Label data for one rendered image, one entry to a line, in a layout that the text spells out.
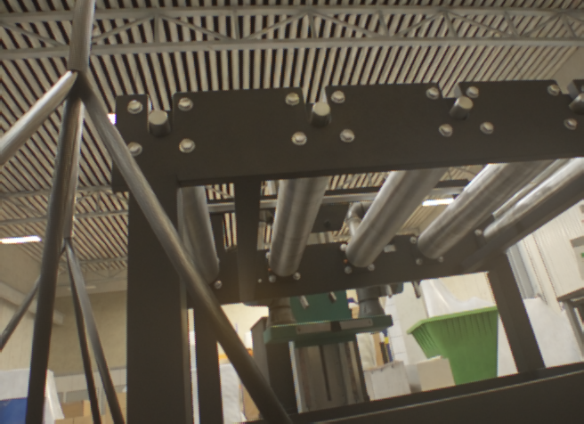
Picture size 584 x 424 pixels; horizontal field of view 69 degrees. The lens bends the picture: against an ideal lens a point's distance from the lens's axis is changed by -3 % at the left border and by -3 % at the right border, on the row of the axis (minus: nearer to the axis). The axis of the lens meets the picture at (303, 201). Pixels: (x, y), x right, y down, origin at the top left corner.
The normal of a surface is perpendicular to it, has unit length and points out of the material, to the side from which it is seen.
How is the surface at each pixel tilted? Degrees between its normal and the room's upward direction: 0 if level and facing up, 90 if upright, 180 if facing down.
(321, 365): 90
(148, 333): 90
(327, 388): 90
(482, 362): 101
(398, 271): 90
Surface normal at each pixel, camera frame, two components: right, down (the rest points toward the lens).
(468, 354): 0.00, -0.25
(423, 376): 0.17, -0.44
